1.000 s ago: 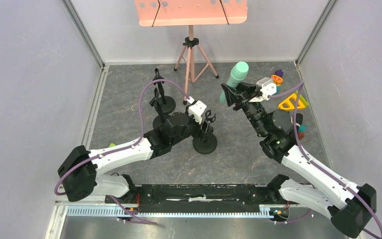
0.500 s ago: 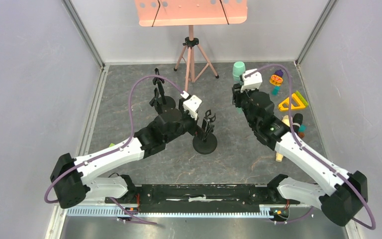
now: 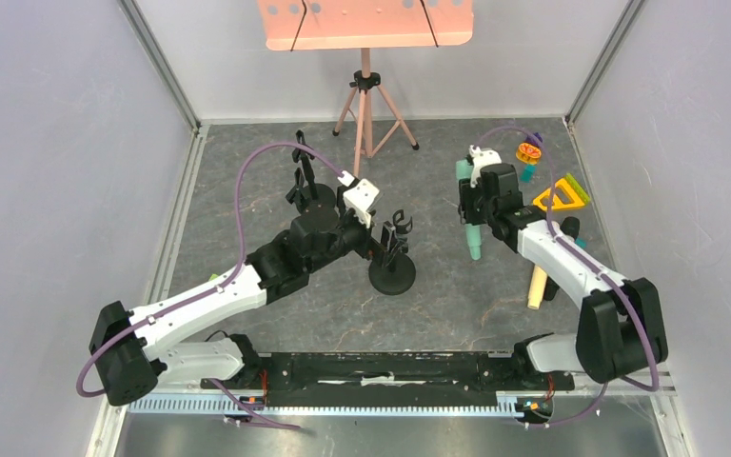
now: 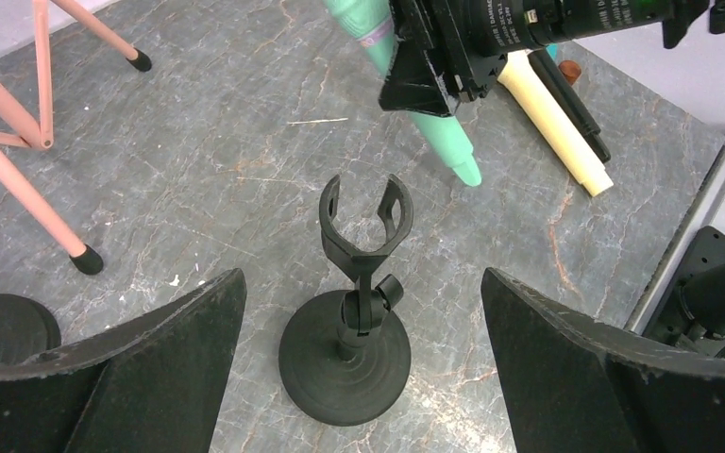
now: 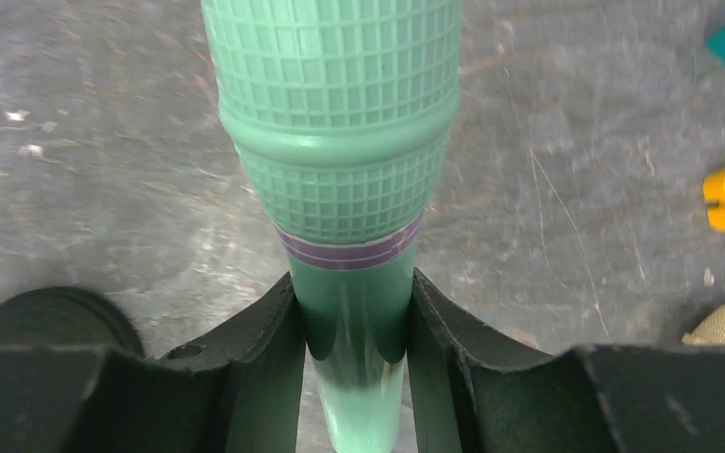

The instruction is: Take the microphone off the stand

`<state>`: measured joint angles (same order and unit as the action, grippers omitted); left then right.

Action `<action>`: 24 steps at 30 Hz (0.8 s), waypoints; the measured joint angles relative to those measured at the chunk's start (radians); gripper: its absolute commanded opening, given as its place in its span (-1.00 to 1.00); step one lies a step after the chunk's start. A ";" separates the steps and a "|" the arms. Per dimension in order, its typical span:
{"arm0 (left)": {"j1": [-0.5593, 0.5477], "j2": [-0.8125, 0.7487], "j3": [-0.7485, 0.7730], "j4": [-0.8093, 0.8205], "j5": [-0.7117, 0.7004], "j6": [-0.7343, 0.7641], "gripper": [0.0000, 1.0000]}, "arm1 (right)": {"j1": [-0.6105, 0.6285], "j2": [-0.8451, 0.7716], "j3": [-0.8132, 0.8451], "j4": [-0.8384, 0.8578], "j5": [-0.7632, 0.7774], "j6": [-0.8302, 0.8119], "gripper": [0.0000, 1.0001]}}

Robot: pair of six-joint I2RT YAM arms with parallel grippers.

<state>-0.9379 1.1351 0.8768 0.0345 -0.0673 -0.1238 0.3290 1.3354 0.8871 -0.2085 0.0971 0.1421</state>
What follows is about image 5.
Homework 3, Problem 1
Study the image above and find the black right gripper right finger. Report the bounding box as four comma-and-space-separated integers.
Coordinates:
407, 273, 725, 452

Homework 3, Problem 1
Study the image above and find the black microphone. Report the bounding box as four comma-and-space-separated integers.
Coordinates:
0, 286, 145, 357

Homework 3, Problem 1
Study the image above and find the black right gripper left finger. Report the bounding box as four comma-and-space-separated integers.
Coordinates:
0, 277, 305, 452

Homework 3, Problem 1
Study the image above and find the green microphone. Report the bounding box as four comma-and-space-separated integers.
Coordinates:
201, 1, 462, 452

